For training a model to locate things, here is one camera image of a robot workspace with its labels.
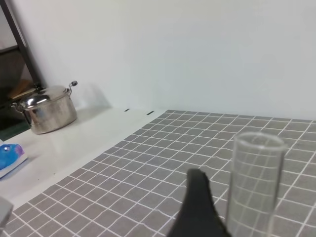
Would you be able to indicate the grey object at edge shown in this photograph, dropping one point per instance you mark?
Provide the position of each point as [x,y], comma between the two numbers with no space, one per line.
[6,208]

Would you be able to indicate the black metal shelf frame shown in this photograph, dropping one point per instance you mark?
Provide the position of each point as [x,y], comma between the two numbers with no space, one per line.
[16,66]

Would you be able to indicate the clear glass test tube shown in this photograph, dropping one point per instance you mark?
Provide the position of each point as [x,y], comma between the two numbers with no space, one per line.
[254,184]

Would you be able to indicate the blue printed white box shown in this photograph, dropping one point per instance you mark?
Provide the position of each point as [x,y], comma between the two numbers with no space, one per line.
[11,156]

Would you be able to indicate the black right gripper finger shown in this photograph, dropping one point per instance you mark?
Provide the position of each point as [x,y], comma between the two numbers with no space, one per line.
[198,216]

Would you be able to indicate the grey white-checked tablecloth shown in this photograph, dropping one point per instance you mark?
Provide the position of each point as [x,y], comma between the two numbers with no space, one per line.
[135,188]

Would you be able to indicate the stainless steel lidded pot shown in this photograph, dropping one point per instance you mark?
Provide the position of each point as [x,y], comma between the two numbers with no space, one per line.
[48,109]

